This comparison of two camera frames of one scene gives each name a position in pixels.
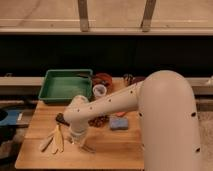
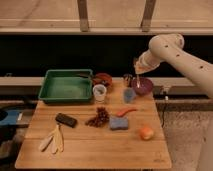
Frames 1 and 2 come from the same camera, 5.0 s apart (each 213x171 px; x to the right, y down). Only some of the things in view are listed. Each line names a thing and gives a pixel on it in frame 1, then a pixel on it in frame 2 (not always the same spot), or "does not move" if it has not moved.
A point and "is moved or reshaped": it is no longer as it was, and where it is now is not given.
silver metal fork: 85,147 is moved or reshaped
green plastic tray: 61,85 does not move
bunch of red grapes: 98,121 does not move
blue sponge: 119,123 does not move
